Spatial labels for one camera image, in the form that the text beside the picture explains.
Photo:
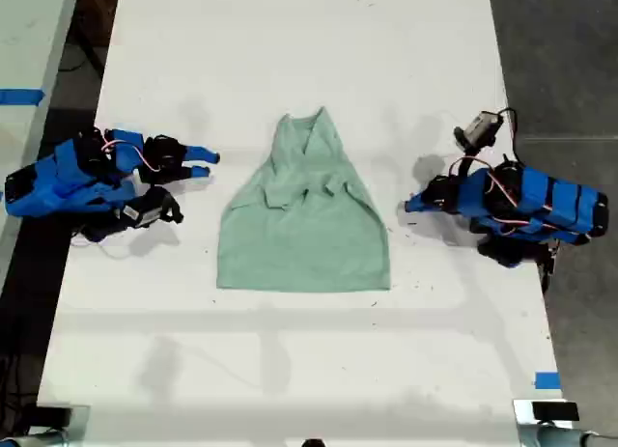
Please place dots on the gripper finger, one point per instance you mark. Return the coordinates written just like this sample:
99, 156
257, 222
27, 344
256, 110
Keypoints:
203, 154
421, 207
424, 197
195, 170

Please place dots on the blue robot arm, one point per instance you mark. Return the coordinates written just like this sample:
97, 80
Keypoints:
545, 201
72, 186

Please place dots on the pale green T-shirt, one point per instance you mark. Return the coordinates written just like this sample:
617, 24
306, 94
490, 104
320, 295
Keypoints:
299, 244

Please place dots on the long blue tape strip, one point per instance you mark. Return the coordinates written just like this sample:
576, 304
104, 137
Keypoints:
21, 96

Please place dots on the white side table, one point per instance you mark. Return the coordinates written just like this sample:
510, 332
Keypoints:
29, 41

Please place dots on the short blue tape strip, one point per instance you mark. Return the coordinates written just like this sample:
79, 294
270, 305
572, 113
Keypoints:
547, 380

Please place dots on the small black box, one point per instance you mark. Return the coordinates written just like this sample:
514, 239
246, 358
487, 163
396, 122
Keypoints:
555, 411
54, 414

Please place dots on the dark round object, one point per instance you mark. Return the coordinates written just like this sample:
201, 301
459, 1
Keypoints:
313, 443

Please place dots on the black camera stalk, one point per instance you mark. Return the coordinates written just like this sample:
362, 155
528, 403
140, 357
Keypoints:
466, 164

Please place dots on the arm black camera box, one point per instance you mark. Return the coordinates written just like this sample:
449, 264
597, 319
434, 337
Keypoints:
147, 210

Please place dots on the arm grey camera box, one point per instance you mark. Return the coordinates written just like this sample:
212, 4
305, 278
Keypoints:
478, 128

